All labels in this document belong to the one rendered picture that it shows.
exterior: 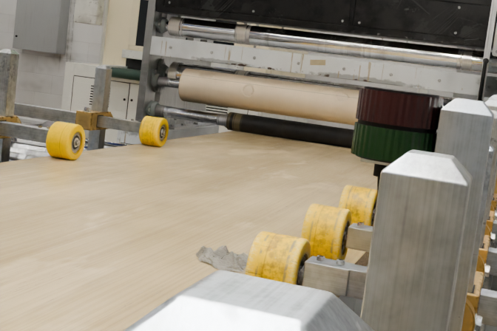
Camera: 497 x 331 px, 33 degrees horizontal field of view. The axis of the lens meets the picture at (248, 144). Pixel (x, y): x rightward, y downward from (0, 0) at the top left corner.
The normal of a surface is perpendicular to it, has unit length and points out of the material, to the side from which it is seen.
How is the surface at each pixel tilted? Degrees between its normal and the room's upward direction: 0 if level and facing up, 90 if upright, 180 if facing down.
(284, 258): 53
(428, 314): 90
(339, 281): 90
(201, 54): 90
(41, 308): 0
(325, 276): 90
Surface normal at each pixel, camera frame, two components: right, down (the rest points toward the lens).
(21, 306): 0.12, -0.99
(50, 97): -0.30, 0.06
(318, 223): -0.21, -0.40
